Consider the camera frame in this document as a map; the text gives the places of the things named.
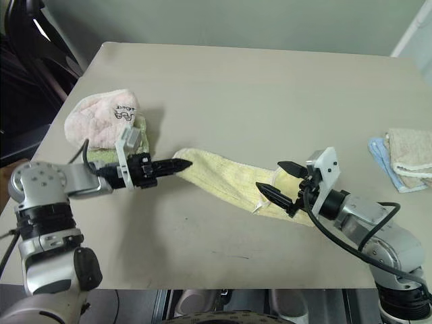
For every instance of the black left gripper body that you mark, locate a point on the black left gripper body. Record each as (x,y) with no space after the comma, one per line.
(140,172)

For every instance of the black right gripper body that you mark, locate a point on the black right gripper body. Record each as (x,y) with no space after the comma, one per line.
(305,190)

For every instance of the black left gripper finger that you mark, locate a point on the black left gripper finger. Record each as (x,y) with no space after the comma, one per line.
(172,163)
(168,172)

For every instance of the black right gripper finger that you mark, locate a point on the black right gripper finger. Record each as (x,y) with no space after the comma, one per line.
(292,168)
(275,195)

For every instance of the yellow fluffy towel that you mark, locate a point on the yellow fluffy towel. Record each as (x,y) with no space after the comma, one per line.
(229,172)

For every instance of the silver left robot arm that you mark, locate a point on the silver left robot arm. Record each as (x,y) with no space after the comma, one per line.
(44,202)

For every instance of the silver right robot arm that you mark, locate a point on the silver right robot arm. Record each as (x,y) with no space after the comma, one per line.
(388,246)

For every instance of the green folded towel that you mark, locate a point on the green folded towel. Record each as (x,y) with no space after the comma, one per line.
(101,156)

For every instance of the pink folded towel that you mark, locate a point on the pink folded towel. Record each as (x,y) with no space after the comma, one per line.
(98,125)

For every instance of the light blue folded towel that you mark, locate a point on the light blue folded towel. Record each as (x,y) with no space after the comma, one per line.
(381,152)

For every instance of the beige folded towel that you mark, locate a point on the beige folded towel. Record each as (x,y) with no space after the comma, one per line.
(411,152)

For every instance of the speckled dark round disc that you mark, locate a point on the speckled dark round disc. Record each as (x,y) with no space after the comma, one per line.
(226,319)

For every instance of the grey rounded shape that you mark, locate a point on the grey rounded shape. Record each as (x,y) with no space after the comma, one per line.
(195,302)

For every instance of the black chair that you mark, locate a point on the black chair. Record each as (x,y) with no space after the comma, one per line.
(33,67)

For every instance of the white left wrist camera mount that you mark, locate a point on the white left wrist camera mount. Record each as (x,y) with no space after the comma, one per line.
(123,155)

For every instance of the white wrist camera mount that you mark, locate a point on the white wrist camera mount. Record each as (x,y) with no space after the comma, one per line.
(123,155)
(327,168)

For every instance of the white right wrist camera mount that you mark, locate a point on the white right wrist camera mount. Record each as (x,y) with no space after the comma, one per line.
(327,168)

